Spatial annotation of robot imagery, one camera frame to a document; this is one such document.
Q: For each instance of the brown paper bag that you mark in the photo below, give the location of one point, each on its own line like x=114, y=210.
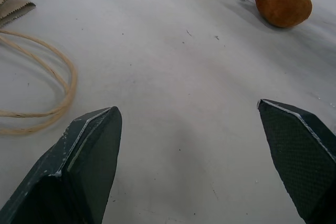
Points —
x=39, y=58

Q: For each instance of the brown teardrop-shaped coxinha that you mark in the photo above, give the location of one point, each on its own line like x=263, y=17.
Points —
x=282, y=5

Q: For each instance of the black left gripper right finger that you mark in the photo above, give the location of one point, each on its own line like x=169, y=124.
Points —
x=299, y=155

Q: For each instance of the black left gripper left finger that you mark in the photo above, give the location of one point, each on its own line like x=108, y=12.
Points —
x=84, y=171

